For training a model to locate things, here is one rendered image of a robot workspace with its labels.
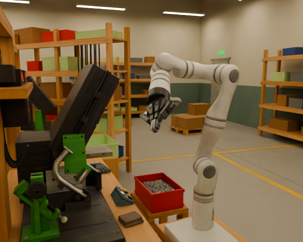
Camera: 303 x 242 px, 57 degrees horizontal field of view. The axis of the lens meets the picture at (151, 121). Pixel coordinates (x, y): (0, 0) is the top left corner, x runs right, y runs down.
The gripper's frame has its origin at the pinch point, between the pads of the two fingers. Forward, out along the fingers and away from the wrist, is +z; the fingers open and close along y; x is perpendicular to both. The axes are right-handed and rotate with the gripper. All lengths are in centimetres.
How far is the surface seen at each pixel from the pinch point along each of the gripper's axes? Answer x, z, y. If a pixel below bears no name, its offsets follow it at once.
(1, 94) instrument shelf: -30, -16, -50
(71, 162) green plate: 21, -28, -74
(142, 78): 379, -766, -419
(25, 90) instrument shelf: -25, -20, -45
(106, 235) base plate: 37, 10, -52
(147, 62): 356, -807, -383
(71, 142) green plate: 15, -35, -71
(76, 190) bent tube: 30, -15, -74
